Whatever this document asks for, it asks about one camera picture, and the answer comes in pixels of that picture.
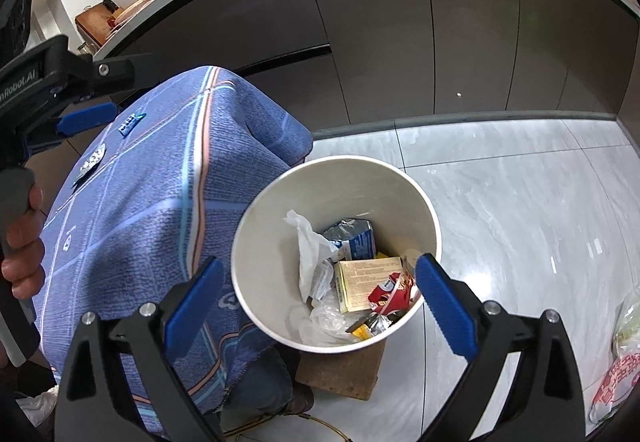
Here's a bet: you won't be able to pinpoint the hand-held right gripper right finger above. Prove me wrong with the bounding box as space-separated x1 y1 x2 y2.
414 252 586 442

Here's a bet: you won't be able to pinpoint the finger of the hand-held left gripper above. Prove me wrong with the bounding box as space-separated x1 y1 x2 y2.
30 103 117 149
65 51 156 95

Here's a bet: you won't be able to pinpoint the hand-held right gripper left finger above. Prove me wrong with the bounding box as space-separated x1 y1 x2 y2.
52 256 227 442

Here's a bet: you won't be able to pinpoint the red snack packet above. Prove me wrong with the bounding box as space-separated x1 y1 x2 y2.
368 269 418 315

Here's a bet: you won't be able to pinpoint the dark foil packet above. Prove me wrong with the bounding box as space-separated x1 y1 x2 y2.
347 312 401 339

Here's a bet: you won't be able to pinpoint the beige carton box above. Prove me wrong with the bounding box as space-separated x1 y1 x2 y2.
334 256 403 314

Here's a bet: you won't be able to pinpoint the blue white snack packet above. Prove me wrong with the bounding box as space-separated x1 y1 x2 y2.
322 218 377 262

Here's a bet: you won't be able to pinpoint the clear plastic bag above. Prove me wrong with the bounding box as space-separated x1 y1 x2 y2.
300 289 371 348

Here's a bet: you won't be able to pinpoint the white round bin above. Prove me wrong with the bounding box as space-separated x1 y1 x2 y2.
231 154 442 354

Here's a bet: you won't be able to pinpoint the white wrapper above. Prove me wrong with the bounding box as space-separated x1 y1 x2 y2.
284 209 341 303

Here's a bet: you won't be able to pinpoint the person's left hand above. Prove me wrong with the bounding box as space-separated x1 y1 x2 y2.
0 186 47 303

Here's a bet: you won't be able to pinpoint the silver blister pack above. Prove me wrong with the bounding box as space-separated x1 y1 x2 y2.
74 144 107 185

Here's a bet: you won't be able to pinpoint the blue candy roll wrapper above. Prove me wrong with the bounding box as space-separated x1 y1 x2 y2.
117 112 147 134

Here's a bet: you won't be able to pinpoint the wooden cutting board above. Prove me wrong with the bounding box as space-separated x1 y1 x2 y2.
75 4 121 45

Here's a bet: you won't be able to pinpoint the beige round basket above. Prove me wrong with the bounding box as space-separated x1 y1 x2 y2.
116 0 160 23

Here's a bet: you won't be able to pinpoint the person's leg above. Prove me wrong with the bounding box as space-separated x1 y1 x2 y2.
222 347 316 423

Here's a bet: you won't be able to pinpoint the blue checked tablecloth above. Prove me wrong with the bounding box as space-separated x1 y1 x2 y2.
32 65 313 423

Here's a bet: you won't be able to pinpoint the brown cork block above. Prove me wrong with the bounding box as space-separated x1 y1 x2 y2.
295 339 387 400

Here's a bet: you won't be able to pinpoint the white red printed bag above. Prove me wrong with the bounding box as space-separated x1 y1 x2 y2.
590 292 640 428

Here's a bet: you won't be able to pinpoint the dark kitchen cabinet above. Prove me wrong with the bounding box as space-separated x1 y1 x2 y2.
92 0 640 143

